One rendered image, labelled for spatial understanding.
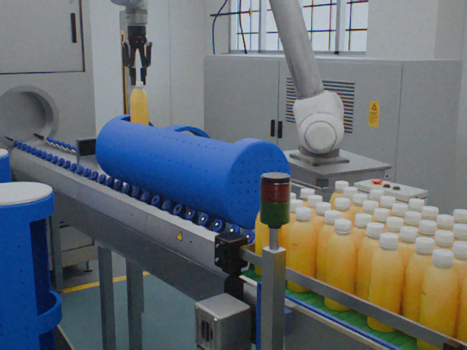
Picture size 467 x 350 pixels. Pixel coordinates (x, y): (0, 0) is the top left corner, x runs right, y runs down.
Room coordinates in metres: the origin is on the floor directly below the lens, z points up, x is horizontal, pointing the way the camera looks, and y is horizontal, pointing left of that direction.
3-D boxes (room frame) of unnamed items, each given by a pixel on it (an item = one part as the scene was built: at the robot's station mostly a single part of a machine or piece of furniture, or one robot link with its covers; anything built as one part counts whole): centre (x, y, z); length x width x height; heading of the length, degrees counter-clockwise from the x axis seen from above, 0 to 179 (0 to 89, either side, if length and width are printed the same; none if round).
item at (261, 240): (1.48, -0.12, 1.00); 0.07 x 0.07 x 0.20
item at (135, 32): (2.31, 0.34, 1.55); 0.08 x 0.07 x 0.09; 128
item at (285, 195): (1.13, -0.11, 1.23); 0.06 x 0.06 x 0.04
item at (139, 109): (2.31, 0.34, 1.26); 0.07 x 0.07 x 0.20
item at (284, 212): (1.13, -0.11, 1.18); 0.06 x 0.06 x 0.05
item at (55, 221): (3.30, 1.04, 0.31); 0.06 x 0.06 x 0.63; 38
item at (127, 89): (3.04, 0.50, 0.85); 0.06 x 0.06 x 1.70; 38
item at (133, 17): (2.31, 0.34, 1.63); 0.09 x 0.09 x 0.06
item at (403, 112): (4.07, -0.60, 0.72); 2.15 x 0.54 x 1.45; 31
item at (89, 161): (2.71, 0.66, 1.00); 0.10 x 0.04 x 0.15; 128
